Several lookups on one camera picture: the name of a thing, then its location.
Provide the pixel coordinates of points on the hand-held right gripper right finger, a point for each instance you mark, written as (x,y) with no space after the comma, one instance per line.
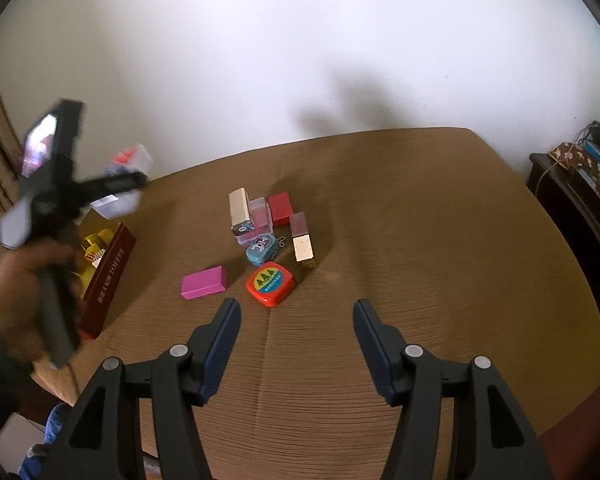
(375,345)

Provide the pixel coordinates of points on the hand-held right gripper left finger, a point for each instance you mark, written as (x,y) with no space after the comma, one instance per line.
(222,345)

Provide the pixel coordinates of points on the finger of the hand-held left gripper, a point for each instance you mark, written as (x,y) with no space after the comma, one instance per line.
(120,182)

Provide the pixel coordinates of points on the dark red lettered box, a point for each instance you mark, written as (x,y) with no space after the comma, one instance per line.
(110,280)

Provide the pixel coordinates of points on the beige box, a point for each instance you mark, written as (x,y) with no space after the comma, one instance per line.
(240,210)

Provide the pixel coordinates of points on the gold box with clear top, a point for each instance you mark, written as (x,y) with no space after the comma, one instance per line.
(302,245)

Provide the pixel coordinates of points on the clear pink plastic box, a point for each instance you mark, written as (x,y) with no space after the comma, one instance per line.
(261,215)

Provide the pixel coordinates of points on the person's left forearm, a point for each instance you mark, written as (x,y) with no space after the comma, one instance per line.
(0,360)

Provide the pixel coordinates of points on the person's left hand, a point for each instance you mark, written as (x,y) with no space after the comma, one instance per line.
(20,300)

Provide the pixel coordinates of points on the yellow packet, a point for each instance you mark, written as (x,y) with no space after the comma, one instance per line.
(97,242)

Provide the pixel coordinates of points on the red tape measure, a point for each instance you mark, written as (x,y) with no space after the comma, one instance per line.
(270,285)

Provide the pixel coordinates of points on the small red box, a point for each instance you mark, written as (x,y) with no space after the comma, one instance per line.
(280,208)

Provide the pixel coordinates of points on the person's blue jeans leg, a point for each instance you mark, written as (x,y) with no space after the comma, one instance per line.
(50,430)

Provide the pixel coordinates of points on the white box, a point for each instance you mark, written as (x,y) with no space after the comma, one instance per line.
(15,440)

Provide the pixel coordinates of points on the dark wooden cabinet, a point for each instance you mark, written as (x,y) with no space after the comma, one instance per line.
(580,230)

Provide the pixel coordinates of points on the patterned brown cloth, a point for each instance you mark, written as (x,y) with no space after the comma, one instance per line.
(577,157)

